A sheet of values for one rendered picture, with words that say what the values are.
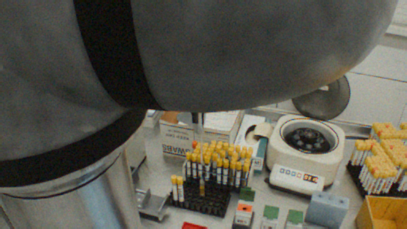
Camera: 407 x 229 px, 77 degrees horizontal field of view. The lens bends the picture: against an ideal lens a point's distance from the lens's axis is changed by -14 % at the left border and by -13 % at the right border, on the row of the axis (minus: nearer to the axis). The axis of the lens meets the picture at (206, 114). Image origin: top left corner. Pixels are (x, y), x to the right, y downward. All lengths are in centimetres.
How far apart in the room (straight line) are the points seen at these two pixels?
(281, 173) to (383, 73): 55
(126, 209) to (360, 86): 109
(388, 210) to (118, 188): 84
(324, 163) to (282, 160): 13
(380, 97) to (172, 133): 80
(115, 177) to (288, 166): 81
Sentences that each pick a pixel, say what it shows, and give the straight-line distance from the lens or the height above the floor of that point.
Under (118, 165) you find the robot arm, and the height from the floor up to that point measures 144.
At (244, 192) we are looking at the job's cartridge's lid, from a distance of 78.
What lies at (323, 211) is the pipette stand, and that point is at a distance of 83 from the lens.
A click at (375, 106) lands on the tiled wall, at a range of 126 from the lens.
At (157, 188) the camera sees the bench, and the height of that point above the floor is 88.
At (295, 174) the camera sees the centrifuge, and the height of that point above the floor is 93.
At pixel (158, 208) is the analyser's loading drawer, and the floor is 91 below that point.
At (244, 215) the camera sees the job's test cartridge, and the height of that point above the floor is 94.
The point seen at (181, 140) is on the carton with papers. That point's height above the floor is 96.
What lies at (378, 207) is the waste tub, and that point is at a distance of 92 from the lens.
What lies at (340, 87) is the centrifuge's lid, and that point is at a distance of 112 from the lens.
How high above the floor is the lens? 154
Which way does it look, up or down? 32 degrees down
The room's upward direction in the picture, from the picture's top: straight up
